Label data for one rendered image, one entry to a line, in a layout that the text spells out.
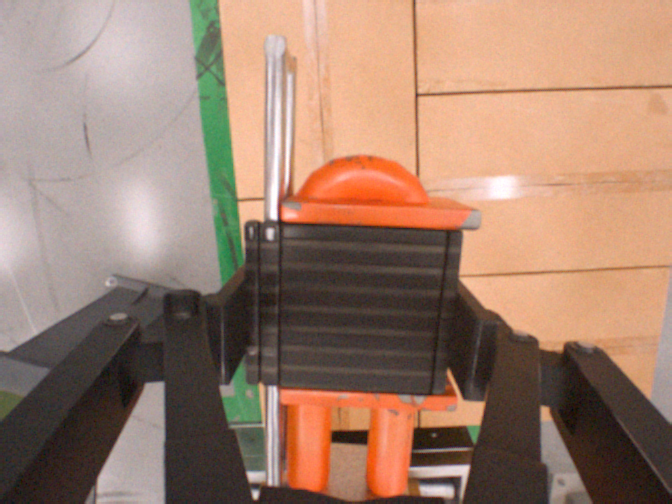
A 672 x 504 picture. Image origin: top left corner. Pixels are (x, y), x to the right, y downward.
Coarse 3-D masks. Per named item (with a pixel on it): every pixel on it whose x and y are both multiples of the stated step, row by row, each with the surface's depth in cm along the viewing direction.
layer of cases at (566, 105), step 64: (256, 0) 80; (320, 0) 80; (384, 0) 80; (448, 0) 79; (512, 0) 79; (576, 0) 78; (640, 0) 78; (256, 64) 83; (320, 64) 83; (384, 64) 82; (448, 64) 82; (512, 64) 82; (576, 64) 81; (640, 64) 81; (256, 128) 86; (320, 128) 86; (384, 128) 85; (448, 128) 85; (512, 128) 85; (576, 128) 84; (640, 128) 84; (256, 192) 89; (448, 192) 88; (512, 192) 88; (576, 192) 87; (640, 192) 87; (512, 256) 91; (576, 256) 91; (640, 256) 90; (512, 320) 95; (576, 320) 94; (640, 320) 94; (640, 384) 98
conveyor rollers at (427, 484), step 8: (424, 480) 109; (432, 480) 109; (440, 480) 108; (448, 480) 108; (256, 488) 109; (424, 488) 107; (432, 488) 107; (440, 488) 106; (448, 488) 106; (256, 496) 108; (448, 496) 106
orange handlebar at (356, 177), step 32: (352, 160) 16; (384, 160) 16; (320, 192) 16; (352, 192) 16; (384, 192) 16; (416, 192) 16; (288, 416) 19; (320, 416) 18; (384, 416) 18; (288, 448) 19; (320, 448) 19; (384, 448) 19; (288, 480) 20; (320, 480) 19; (384, 480) 19
